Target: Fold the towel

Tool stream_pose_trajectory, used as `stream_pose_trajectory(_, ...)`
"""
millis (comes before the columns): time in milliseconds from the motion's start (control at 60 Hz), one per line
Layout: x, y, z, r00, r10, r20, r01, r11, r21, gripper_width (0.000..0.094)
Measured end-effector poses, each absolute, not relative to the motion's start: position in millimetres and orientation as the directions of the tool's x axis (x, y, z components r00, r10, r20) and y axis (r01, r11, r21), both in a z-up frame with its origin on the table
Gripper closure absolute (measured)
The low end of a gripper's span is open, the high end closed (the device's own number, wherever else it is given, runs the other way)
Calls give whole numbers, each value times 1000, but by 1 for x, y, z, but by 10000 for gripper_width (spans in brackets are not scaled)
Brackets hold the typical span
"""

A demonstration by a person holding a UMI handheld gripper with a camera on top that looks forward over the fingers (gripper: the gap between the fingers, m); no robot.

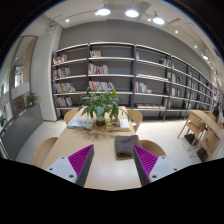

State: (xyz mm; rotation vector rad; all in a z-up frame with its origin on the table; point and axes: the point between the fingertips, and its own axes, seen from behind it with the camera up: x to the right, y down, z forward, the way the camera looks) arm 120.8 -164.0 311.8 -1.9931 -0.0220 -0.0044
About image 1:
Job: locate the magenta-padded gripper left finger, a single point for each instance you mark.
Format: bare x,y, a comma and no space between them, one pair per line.
63,167

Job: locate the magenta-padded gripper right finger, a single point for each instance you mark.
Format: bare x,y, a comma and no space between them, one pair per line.
162,167

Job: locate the zigzag striped towel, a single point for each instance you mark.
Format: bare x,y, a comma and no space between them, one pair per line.
126,145

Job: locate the rounded wooden chair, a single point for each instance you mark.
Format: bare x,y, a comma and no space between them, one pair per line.
136,116
70,115
155,148
45,150

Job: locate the white book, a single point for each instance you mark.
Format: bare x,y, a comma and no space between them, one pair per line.
80,122

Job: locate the slatted wooden chair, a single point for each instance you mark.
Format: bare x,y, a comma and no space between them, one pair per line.
193,125
210,141

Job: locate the yellow book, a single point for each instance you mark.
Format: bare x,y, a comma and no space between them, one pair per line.
116,129

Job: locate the book with dark picture cover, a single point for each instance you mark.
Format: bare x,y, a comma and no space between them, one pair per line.
119,124

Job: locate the long wooden table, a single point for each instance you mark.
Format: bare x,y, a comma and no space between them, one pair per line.
206,120

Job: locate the green plant in white pot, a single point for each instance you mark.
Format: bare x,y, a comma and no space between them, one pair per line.
100,103

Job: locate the small background potted plant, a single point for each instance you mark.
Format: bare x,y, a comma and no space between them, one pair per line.
32,98

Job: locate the person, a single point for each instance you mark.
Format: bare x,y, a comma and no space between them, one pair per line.
218,111

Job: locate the grey bookshelf unit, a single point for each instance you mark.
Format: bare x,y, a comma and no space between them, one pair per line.
116,68

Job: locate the ceiling lights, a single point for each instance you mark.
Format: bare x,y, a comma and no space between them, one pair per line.
132,13

